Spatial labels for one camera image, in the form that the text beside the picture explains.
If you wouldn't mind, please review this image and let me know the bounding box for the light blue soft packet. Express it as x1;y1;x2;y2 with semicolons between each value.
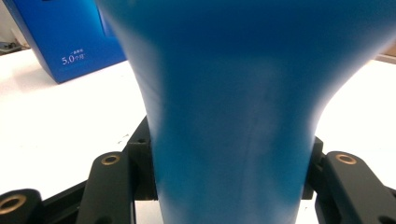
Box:
94;0;396;224

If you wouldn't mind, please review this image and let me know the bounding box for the white paper sheet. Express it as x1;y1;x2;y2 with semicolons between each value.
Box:
0;48;396;224

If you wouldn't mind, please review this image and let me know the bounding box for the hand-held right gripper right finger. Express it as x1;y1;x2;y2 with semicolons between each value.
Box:
302;135;325;201

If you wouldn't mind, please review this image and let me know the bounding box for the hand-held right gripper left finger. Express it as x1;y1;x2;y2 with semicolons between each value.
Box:
127;116;158;202

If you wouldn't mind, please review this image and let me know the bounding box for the dark blue cardboard box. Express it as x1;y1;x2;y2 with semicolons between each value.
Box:
3;0;127;84

